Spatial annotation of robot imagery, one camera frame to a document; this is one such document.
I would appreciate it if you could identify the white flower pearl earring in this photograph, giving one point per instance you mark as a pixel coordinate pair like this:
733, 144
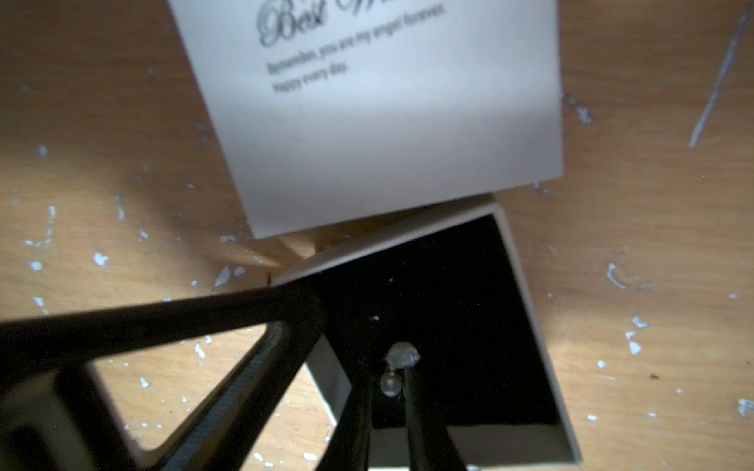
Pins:
399, 357

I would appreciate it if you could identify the white jewelry box sleeve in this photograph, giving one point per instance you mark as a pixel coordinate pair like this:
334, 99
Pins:
332, 111

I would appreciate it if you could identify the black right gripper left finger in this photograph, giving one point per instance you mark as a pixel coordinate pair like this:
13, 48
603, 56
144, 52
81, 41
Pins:
350, 443

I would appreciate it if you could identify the white jewelry box drawer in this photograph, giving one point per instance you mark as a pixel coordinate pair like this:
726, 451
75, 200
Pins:
449, 282

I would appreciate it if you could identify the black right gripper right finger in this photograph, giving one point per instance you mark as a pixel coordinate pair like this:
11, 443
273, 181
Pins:
429, 443

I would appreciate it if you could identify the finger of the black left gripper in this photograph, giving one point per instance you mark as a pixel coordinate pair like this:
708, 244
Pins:
175, 385

